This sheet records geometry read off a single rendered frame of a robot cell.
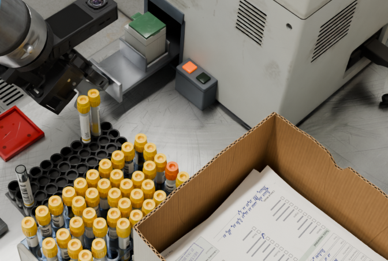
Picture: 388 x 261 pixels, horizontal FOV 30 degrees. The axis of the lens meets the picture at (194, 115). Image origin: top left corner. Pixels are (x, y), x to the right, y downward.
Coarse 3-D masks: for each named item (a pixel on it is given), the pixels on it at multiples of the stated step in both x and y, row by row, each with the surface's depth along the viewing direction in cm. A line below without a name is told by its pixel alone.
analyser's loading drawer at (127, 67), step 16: (176, 32) 112; (128, 48) 106; (176, 48) 110; (96, 64) 105; (112, 64) 107; (128, 64) 108; (144, 64) 105; (160, 64) 108; (112, 80) 103; (128, 80) 106; (112, 96) 106
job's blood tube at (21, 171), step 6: (18, 168) 88; (24, 168) 88; (18, 174) 87; (24, 174) 88; (18, 180) 89; (24, 180) 89; (24, 186) 89; (30, 186) 91; (24, 192) 91; (30, 192) 91; (24, 198) 92; (30, 198) 92; (24, 204) 93; (30, 204) 93
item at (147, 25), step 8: (136, 16) 104; (144, 16) 105; (152, 16) 105; (128, 24) 104; (136, 24) 103; (144, 24) 104; (152, 24) 104; (160, 24) 104; (144, 32) 103; (152, 32) 103
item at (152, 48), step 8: (128, 32) 105; (136, 32) 103; (160, 32) 104; (128, 40) 106; (136, 40) 104; (144, 40) 103; (152, 40) 104; (160, 40) 105; (136, 48) 106; (144, 48) 104; (152, 48) 105; (160, 48) 107; (144, 56) 105; (152, 56) 106
